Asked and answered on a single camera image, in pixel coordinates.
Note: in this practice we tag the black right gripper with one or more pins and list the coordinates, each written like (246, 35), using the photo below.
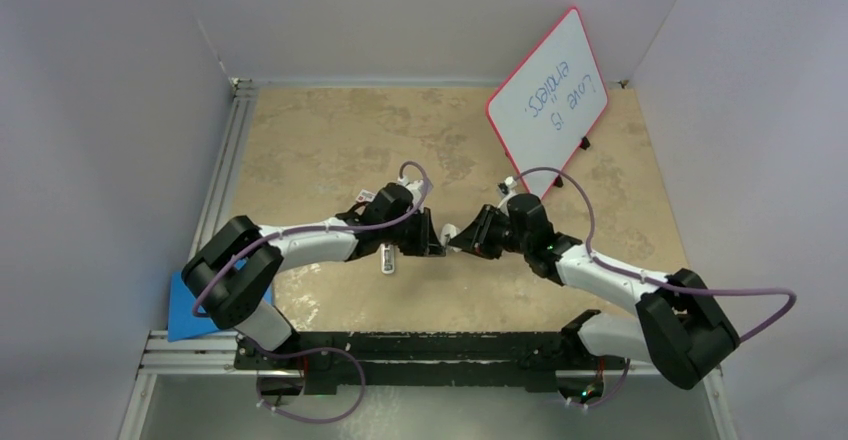
(476, 237)

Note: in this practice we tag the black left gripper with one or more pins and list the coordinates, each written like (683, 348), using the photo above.
(424, 242)

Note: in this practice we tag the white stapler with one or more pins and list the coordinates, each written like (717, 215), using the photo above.
(388, 259)
(447, 233)

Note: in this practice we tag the red white staple box sleeve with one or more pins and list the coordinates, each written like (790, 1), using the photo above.
(365, 196)

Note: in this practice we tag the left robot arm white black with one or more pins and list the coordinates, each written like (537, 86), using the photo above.
(231, 273)

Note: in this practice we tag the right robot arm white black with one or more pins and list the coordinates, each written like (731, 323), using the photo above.
(684, 333)

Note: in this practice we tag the red framed whiteboard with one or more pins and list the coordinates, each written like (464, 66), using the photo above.
(546, 107)

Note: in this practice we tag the blue plastic board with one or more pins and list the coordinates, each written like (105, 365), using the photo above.
(182, 324)

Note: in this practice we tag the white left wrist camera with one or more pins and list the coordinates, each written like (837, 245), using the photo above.
(418, 188)

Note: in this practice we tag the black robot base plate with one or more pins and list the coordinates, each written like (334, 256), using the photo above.
(538, 362)

